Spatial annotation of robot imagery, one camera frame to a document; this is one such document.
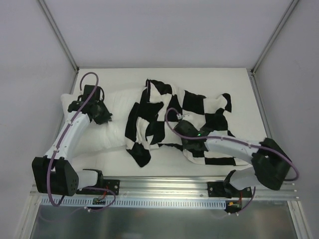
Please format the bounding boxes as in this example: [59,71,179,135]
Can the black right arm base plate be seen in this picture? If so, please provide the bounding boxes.
[207,181,253,199]

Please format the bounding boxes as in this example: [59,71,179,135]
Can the white slotted cable duct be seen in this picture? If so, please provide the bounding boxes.
[39,198,227,209]

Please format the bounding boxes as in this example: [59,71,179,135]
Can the black white checkered pillowcase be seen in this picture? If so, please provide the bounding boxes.
[124,78,251,169]

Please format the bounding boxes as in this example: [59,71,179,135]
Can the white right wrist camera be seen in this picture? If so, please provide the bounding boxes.
[176,114,192,121]

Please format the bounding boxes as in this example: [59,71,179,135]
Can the aluminium frame post left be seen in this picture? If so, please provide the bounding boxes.
[36,0,79,73]

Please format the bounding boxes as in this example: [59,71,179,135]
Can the aluminium mounting rail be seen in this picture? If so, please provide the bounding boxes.
[29,176,299,201]

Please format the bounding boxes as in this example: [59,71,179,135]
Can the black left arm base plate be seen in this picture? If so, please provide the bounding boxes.
[76,178,120,195]

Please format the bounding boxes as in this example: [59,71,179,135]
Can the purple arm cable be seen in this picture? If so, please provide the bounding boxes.
[164,108,300,219]
[39,72,117,222]

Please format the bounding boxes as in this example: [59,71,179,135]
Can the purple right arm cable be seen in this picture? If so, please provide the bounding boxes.
[164,108,300,219]

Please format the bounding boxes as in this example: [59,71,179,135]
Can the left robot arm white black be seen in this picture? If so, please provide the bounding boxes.
[32,85,112,196]

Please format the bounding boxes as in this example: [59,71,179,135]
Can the white pillow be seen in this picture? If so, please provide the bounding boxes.
[74,87,143,156]

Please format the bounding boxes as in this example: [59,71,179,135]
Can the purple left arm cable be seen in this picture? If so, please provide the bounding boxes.
[39,72,117,222]

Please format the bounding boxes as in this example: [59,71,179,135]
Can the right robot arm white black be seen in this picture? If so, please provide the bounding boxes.
[173,120,292,198]

